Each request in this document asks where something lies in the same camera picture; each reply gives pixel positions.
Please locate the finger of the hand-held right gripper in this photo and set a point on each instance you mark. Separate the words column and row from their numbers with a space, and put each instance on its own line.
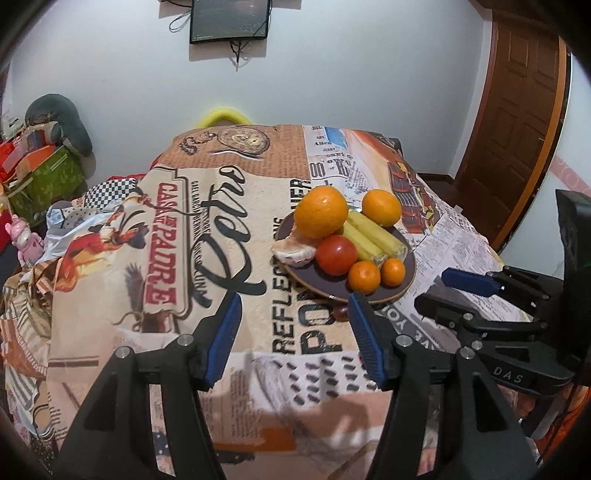
column 461, row 318
column 466, row 280

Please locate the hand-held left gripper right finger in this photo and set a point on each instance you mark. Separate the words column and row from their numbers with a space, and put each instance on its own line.
column 367, row 337

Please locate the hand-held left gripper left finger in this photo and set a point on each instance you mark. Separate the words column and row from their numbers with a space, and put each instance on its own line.
column 224, row 341

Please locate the small tangerine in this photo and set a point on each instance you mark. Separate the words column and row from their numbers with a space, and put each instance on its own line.
column 393, row 271
column 364, row 277

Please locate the dark purple plate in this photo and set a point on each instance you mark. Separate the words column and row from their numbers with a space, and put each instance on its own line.
column 318, row 284

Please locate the red tomato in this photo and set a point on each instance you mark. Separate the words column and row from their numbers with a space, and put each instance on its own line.
column 336, row 255

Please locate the yellow banana piece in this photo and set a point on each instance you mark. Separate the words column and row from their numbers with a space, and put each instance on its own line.
column 362, row 247
column 381, row 237

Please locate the large orange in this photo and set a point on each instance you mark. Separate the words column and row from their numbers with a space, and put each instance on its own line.
column 321, row 212
column 382, row 207

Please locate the dark brown date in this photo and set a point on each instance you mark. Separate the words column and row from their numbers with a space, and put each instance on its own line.
column 340, row 313

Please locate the printed tablecloth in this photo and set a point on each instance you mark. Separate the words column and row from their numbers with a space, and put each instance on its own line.
column 161, row 277

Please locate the dark blue chair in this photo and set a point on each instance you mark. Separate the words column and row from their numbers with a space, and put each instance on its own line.
column 392, row 141

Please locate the brown wooden door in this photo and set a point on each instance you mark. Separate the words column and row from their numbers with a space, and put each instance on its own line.
column 512, row 129

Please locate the black-white checkered cloth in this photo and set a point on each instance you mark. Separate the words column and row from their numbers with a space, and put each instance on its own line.
column 115, row 191

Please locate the patchwork blanket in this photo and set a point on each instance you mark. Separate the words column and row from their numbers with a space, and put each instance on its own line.
column 23, row 346

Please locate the pink toy figure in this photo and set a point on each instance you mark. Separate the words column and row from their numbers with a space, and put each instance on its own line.
column 25, row 240

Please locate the green storage bag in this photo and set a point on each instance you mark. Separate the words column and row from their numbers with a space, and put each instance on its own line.
column 55, row 180

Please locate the orange box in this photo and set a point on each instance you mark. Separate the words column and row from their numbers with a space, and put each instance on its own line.
column 37, row 159

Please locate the grey plush toy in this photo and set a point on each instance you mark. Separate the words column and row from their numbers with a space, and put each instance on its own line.
column 69, row 124

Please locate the small black wall monitor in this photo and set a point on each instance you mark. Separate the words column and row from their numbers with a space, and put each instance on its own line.
column 231, row 18

